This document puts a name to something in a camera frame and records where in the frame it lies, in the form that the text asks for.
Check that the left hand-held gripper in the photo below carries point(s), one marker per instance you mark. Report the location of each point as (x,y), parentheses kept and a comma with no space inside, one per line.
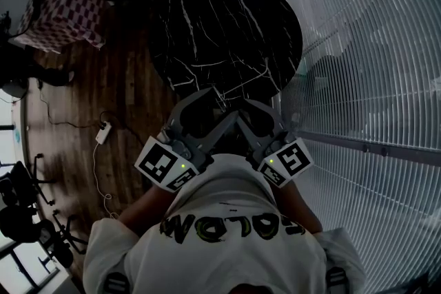
(156,162)

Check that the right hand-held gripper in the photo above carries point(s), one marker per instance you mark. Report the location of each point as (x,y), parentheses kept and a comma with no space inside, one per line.
(293,156)

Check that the person's left forearm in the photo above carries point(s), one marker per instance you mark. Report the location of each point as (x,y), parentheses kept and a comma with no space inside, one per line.
(146,206)

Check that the person's right forearm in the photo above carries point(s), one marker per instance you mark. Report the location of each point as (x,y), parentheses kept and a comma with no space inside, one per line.
(298,206)

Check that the white power strip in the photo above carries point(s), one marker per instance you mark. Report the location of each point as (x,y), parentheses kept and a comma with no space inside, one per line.
(103,133)

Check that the horizontal window blinds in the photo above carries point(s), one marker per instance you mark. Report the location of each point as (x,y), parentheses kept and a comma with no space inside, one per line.
(372,79)

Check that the white printed t-shirt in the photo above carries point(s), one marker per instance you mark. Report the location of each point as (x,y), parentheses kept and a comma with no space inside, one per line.
(220,251)

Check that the red white checkered tablecloth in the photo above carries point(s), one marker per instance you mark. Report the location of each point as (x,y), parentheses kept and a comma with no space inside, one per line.
(63,7)

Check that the black office chair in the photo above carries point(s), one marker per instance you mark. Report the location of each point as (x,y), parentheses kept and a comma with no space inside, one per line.
(41,234)
(20,179)

